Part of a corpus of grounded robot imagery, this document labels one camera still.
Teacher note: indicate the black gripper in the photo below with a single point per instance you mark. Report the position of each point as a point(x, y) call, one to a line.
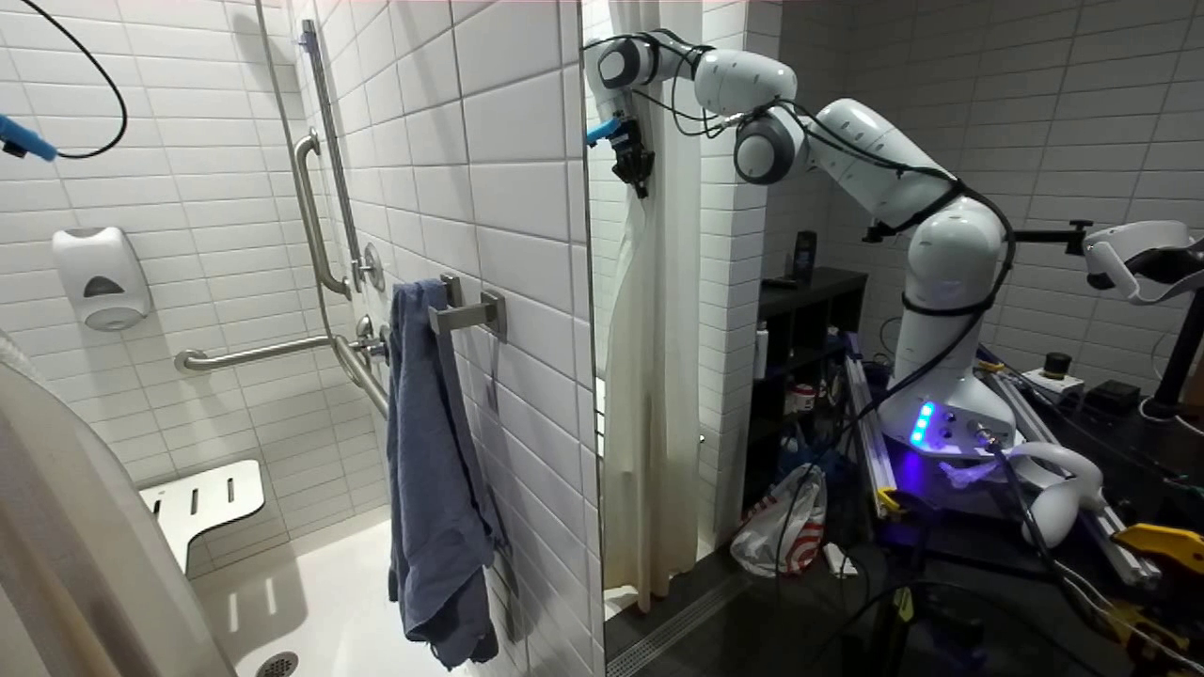
point(635, 146)

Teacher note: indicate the white textured shower curtain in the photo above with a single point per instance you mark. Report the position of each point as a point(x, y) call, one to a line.
point(652, 378)

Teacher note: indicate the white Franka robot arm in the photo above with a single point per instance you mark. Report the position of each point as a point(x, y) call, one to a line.
point(953, 266)

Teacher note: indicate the small black device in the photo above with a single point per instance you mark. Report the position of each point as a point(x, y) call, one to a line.
point(802, 259)

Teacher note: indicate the metal towel bar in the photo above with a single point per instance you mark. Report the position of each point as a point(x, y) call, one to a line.
point(471, 309)

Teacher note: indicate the black shelf unit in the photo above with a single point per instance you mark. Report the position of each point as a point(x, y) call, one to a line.
point(810, 362)

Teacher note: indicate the vertical metal slide bar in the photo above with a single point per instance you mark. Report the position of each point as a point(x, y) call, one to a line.
point(330, 125)

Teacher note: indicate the curved metal grab bar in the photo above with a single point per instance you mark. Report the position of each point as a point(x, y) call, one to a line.
point(314, 214)

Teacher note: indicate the white bag with red print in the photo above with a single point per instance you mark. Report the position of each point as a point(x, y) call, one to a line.
point(782, 521)

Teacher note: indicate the blue hanging towel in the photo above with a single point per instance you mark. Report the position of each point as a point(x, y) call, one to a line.
point(433, 501)

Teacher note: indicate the L-shaped metal grab bar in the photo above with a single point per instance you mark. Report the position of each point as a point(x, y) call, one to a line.
point(251, 352)

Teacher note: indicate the perforated metal threshold strip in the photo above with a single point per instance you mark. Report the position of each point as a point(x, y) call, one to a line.
point(678, 627)

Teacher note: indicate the black button box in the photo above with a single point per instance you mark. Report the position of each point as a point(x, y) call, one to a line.
point(1054, 378)

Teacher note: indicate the white slotted shower seat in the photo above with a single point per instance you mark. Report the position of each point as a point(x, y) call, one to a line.
point(210, 501)

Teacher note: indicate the round metal floor drain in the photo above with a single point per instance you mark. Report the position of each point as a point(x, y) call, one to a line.
point(277, 662)

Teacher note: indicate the yellow clamp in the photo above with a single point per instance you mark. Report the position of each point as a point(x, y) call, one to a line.
point(1159, 547)

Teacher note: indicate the aluminium extrusion rail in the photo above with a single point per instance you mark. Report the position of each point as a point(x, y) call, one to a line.
point(1078, 501)
point(874, 437)

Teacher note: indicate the white camera on arm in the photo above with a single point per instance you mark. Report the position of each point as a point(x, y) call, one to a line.
point(1132, 259)

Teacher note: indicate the white wall soap dispenser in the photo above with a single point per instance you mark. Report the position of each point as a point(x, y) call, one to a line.
point(98, 279)

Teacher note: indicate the black camera stand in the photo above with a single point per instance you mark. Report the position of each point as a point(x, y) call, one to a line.
point(1178, 362)

